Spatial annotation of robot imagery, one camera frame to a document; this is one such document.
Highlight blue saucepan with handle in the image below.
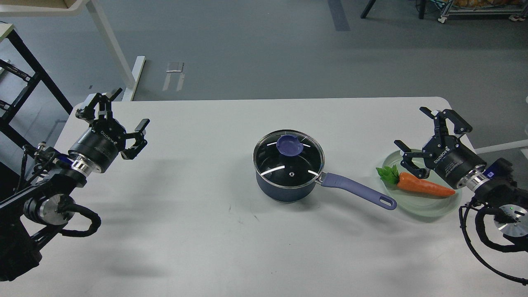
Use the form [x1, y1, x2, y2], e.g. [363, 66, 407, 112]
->
[256, 171, 397, 210]

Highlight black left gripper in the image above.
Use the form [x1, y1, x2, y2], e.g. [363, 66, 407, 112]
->
[68, 88, 150, 173]

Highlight orange toy carrot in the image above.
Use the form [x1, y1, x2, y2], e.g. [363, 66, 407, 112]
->
[375, 165, 456, 197]

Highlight black metal rack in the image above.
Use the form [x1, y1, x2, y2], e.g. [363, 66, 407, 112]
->
[0, 29, 73, 149]

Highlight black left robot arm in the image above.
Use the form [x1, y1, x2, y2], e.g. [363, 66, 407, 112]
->
[0, 88, 150, 281]

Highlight glass pot lid blue knob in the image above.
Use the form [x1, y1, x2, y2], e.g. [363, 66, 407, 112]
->
[253, 130, 325, 185]

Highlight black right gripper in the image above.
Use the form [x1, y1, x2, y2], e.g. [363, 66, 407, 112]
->
[394, 107, 486, 189]

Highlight wheeled metal cart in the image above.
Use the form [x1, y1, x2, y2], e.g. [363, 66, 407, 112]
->
[437, 0, 528, 23]

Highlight clear green glass plate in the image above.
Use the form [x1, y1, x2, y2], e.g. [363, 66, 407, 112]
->
[381, 151, 464, 217]

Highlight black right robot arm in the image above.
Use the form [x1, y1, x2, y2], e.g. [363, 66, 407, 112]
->
[394, 107, 527, 285]

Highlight white desk frame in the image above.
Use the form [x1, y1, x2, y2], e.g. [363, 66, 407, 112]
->
[0, 0, 146, 101]

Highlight black furniture legs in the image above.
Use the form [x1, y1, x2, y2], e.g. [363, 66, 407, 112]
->
[359, 0, 428, 19]

